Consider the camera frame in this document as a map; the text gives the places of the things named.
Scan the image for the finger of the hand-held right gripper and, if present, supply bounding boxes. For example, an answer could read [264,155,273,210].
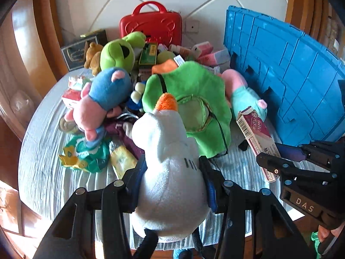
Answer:
[256,152,337,185]
[274,140,340,165]

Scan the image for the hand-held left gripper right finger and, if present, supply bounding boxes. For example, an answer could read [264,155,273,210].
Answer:
[198,156,316,259]

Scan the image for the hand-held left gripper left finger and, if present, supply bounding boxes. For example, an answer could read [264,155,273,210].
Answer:
[33,156,148,259]

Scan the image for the white goose plush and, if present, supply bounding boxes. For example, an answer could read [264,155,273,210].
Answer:
[131,93,212,259]

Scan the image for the maroon white box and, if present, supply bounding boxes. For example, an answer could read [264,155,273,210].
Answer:
[236,106,283,183]

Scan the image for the blue plastic crate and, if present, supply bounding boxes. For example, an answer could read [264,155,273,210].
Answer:
[223,5,345,147]

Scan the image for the person's right hand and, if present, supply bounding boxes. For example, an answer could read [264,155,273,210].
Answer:
[317,221,345,254]

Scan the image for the green yellow snack packet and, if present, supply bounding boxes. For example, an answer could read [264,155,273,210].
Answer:
[59,135,111,174]

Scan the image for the black red plush toy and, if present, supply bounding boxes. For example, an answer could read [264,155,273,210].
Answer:
[104,113,146,160]

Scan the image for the pink pig plush teal dress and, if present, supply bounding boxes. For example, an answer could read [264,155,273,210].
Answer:
[221,69,268,152]

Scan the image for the dark blue plush white teeth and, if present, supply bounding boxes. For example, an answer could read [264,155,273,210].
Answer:
[126,82,148,112]

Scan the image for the round tin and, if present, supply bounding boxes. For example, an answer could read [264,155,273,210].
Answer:
[58,113,80,135]

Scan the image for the pink pig plush blue dress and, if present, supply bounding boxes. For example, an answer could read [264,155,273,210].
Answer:
[64,67,133,147]

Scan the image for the green plush hat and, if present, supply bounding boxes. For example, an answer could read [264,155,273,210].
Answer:
[141,61,233,158]

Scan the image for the red white green pack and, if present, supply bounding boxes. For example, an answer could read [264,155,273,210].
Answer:
[68,76,92,91]

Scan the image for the small pink tissue pack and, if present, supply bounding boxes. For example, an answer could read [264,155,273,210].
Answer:
[191,42,213,57]
[199,49,229,65]

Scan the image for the green tea box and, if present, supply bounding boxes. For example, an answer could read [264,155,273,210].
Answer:
[138,43,158,70]

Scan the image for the green plush ball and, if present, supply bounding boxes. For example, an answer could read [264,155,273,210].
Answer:
[157,51,176,66]

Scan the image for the green frog plush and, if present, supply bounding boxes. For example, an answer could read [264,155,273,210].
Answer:
[100,31,146,72]

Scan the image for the brown bear plush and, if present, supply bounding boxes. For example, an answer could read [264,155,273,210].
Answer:
[84,42,104,76]

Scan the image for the brown bottle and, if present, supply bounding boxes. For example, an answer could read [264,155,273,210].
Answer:
[169,44,192,58]

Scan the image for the dark box gold print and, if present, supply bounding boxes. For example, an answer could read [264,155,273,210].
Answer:
[61,29,108,72]

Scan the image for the wooden cabinet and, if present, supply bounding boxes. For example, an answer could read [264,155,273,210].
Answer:
[285,0,345,60]

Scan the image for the red plastic case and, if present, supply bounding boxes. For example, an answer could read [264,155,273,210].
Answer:
[119,1,183,46]

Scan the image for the white wall socket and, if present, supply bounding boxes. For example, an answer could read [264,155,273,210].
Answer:
[183,20,200,33]

